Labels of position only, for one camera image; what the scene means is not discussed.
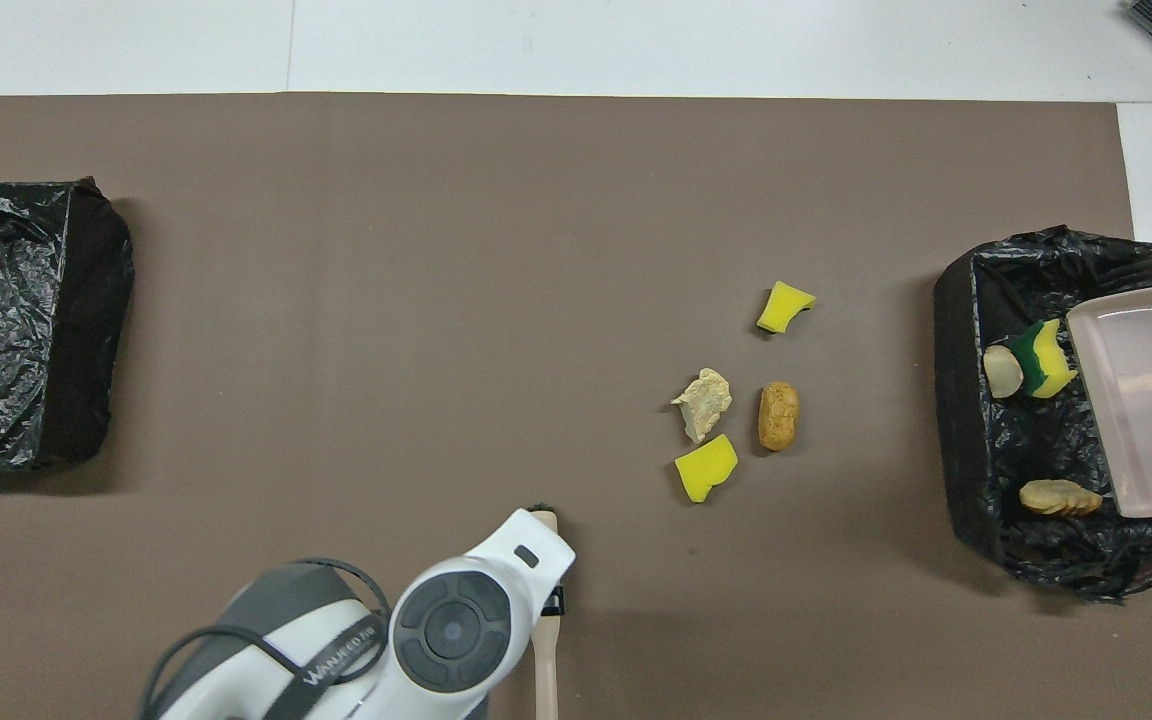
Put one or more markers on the brown bread roll toy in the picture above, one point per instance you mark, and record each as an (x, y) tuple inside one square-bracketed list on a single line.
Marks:
[(778, 416)]

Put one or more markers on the pale food piece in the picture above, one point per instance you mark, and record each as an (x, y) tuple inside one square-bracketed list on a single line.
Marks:
[(1058, 497)]

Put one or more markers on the small yellow sponge piece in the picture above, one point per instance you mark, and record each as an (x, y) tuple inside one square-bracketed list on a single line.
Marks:
[(784, 306)]

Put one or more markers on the brown paper table mat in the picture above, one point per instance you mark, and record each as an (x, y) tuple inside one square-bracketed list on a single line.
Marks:
[(536, 130)]

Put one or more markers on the yellow sponge green backing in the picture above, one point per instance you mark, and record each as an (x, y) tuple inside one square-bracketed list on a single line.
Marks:
[(1046, 360)]

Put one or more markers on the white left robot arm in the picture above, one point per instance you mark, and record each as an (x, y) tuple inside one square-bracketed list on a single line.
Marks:
[(446, 630)]

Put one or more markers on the black bag lined bin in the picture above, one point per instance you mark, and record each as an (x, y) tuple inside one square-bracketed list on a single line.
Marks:
[(86, 300), (966, 400)]

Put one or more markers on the pale paper ball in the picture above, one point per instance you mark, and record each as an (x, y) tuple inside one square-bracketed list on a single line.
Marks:
[(704, 402)]

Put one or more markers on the beige hand brush black bristles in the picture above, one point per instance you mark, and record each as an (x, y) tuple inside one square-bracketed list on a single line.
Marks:
[(546, 670)]

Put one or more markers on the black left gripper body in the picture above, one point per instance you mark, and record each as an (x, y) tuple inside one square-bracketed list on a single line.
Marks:
[(554, 600)]

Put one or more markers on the notched yellow sponge piece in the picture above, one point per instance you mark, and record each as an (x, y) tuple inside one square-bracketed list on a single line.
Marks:
[(706, 468)]

